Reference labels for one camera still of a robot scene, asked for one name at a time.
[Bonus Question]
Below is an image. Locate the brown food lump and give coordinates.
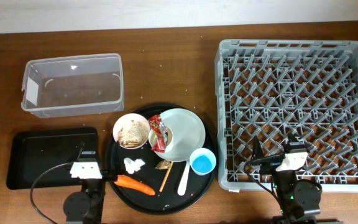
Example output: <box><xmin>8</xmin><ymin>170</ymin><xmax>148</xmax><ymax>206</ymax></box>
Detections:
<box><xmin>156</xmin><ymin>160</ymin><xmax>171</xmax><ymax>170</ymax></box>

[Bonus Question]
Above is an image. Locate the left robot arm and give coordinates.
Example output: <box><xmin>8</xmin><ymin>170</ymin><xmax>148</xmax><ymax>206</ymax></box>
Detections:
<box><xmin>63</xmin><ymin>142</ymin><xmax>105</xmax><ymax>224</ymax></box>

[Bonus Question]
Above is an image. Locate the pink bowl with food scraps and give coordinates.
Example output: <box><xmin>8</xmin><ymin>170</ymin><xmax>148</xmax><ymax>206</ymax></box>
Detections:
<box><xmin>112</xmin><ymin>113</ymin><xmax>150</xmax><ymax>149</ymax></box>

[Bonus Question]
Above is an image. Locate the white tissue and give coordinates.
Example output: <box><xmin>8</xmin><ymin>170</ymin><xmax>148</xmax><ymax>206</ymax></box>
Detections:
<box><xmin>124</xmin><ymin>157</ymin><xmax>145</xmax><ymax>174</ymax></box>

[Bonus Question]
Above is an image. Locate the grey dishwasher rack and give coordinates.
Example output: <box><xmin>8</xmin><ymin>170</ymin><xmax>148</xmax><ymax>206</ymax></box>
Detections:
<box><xmin>214</xmin><ymin>39</ymin><xmax>358</xmax><ymax>193</ymax></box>

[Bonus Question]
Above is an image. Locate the red snack wrapper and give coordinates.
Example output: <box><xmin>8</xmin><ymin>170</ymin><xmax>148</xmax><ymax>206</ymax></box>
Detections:
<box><xmin>149</xmin><ymin>114</ymin><xmax>168</xmax><ymax>152</ymax></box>

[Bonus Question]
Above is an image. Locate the blue cup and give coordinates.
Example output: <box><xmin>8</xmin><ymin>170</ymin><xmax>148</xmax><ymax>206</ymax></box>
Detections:
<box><xmin>190</xmin><ymin>148</ymin><xmax>217</xmax><ymax>175</ymax></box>

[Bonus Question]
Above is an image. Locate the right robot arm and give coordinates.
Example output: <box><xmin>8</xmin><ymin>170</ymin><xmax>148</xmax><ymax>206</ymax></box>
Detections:
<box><xmin>250</xmin><ymin>134</ymin><xmax>323</xmax><ymax>223</ymax></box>

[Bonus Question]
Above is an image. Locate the wooden chopstick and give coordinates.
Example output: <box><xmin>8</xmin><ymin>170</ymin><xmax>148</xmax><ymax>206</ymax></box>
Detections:
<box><xmin>159</xmin><ymin>162</ymin><xmax>174</xmax><ymax>192</ymax></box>

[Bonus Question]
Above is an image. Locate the grey plate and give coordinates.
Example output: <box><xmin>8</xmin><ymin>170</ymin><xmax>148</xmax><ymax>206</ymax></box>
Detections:
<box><xmin>156</xmin><ymin>108</ymin><xmax>206</xmax><ymax>162</ymax></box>

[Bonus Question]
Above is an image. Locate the black rectangular tray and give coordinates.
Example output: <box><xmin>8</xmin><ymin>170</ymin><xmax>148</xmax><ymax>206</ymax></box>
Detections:
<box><xmin>6</xmin><ymin>127</ymin><xmax>101</xmax><ymax>190</ymax></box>

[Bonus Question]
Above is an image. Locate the white cup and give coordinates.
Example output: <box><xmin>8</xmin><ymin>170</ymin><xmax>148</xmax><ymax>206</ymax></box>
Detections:
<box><xmin>148</xmin><ymin>126</ymin><xmax>173</xmax><ymax>154</ymax></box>

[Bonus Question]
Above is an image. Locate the orange carrot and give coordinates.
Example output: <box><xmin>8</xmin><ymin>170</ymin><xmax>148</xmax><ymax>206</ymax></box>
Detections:
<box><xmin>114</xmin><ymin>175</ymin><xmax>155</xmax><ymax>196</ymax></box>

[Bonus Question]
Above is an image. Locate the round black serving tray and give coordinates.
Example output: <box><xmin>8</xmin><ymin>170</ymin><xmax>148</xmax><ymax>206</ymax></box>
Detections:
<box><xmin>104</xmin><ymin>103</ymin><xmax>219</xmax><ymax>215</ymax></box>

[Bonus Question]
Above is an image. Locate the clear plastic bin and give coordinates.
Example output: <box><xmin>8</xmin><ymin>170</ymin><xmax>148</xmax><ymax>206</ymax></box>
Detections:
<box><xmin>21</xmin><ymin>53</ymin><xmax>124</xmax><ymax>118</ymax></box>

